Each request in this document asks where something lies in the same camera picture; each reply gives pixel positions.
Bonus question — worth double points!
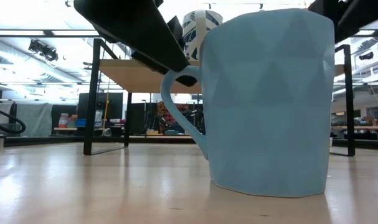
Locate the white container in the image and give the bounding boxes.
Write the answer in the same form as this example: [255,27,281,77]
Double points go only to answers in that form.
[93,110,104,128]

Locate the black aluminium rig frame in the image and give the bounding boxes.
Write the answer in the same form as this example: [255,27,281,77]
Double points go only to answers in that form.
[0,134,378,149]

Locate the black hose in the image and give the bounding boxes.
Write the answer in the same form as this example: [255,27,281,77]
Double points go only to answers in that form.
[0,88,27,135]

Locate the grey fabric partition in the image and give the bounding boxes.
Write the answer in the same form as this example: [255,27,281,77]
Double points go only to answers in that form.
[0,102,54,138]

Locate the wooden shelf riser black legs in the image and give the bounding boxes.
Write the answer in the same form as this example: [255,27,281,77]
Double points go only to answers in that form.
[83,37,356,157]

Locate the black partition panels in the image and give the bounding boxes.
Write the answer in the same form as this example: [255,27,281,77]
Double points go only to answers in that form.
[129,101,208,139]

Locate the light blue faceted mug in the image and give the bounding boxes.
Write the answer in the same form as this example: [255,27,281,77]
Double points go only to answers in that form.
[159,7,336,199]

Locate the black ceiling-mounted device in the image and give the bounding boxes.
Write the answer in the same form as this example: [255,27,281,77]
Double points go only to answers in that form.
[358,51,375,61]
[28,39,59,62]

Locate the patterned cloth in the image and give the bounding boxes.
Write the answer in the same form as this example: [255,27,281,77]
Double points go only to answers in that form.
[156,101,189,125]

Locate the black screen panel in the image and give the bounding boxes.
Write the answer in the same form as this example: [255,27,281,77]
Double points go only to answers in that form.
[77,92,124,138]

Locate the white blue patterned mug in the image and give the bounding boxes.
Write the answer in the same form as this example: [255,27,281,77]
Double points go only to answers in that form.
[181,9,224,62]

